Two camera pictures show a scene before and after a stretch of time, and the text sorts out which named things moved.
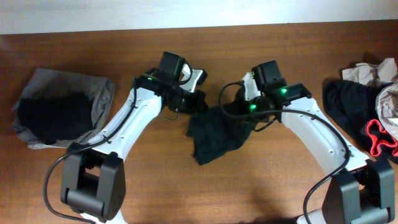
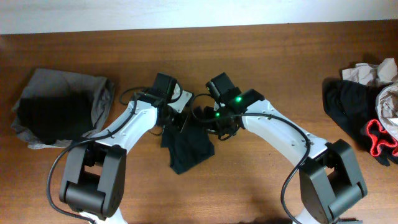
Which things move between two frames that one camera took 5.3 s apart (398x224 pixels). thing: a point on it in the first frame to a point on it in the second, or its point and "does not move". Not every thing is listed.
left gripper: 193,101 to 178,121
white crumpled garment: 367,74 does not move
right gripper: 240,103 to 229,130
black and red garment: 353,105 does not move
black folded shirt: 61,117 does not move
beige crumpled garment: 387,106 does not move
